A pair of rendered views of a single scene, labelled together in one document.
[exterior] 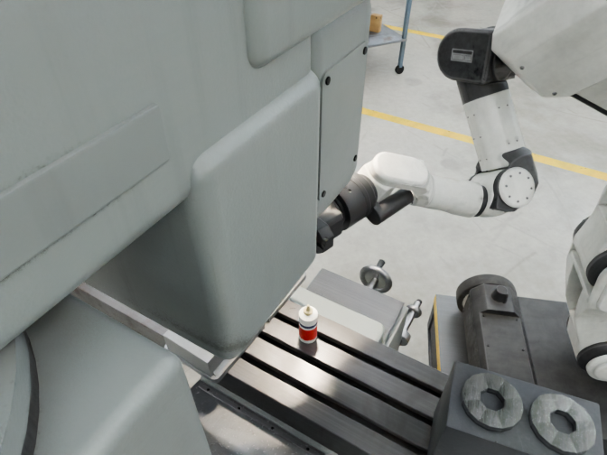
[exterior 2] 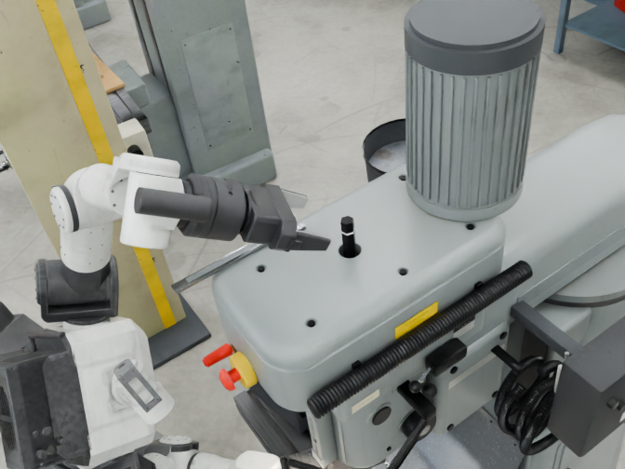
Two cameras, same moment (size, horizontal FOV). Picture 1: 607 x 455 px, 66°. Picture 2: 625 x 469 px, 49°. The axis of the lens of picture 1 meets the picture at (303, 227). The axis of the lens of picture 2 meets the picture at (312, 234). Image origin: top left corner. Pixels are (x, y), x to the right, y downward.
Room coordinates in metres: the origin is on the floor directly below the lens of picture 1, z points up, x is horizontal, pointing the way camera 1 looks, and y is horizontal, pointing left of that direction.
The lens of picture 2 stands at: (1.28, 0.39, 2.69)
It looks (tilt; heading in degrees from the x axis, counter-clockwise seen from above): 43 degrees down; 211
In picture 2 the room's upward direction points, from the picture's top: 8 degrees counter-clockwise
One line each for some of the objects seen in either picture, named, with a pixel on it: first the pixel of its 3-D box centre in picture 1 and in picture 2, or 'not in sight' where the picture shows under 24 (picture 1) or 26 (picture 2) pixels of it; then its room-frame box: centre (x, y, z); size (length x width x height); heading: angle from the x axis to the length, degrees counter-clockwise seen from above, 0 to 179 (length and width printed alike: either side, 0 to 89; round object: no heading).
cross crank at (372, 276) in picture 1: (370, 286); not in sight; (1.00, -0.22, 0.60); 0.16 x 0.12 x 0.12; 150
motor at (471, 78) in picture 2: not in sight; (468, 107); (0.35, 0.16, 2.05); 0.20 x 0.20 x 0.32
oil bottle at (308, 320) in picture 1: (308, 320); not in sight; (0.60, -0.01, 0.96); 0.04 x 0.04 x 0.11
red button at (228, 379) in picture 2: not in sight; (231, 377); (0.79, -0.10, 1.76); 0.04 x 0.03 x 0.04; 60
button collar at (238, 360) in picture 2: not in sight; (243, 369); (0.76, -0.09, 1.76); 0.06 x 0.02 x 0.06; 60
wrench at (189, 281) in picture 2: not in sight; (238, 254); (0.64, -0.14, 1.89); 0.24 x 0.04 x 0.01; 150
